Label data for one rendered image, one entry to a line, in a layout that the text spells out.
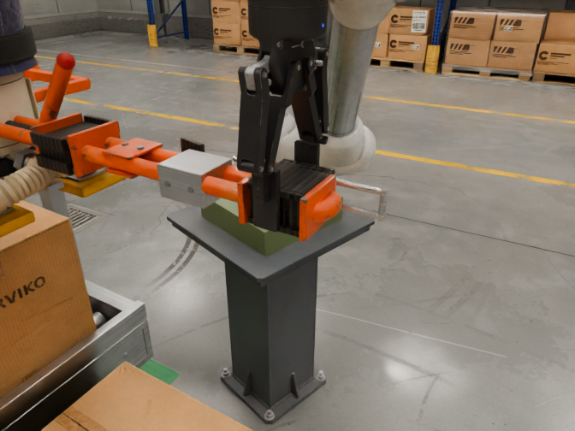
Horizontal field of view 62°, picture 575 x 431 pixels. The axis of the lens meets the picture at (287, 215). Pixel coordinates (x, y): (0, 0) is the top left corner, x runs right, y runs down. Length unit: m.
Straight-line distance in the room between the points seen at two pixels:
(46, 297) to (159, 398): 0.37
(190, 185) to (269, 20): 0.22
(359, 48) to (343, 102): 0.18
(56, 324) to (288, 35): 1.07
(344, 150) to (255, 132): 0.93
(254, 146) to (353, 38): 0.68
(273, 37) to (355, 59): 0.70
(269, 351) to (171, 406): 0.53
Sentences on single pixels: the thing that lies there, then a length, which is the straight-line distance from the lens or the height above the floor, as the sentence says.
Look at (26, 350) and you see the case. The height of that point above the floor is 0.67.
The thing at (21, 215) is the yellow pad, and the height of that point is 1.16.
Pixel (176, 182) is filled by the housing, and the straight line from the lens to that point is 0.59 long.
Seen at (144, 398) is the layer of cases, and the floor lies 0.54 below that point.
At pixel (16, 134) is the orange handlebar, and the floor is 1.28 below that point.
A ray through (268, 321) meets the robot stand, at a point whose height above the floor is 0.45.
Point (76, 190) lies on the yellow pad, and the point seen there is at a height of 1.15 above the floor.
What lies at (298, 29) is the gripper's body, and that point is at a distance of 0.45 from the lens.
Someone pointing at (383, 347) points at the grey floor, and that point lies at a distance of 2.22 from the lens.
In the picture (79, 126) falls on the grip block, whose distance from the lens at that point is 0.78.
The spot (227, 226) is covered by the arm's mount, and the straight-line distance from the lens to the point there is 1.49.
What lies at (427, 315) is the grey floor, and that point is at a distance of 2.43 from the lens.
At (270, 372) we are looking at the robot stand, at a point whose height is 0.21.
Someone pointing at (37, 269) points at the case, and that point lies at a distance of 1.27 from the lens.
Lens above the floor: 1.50
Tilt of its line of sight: 28 degrees down
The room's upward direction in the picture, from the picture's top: straight up
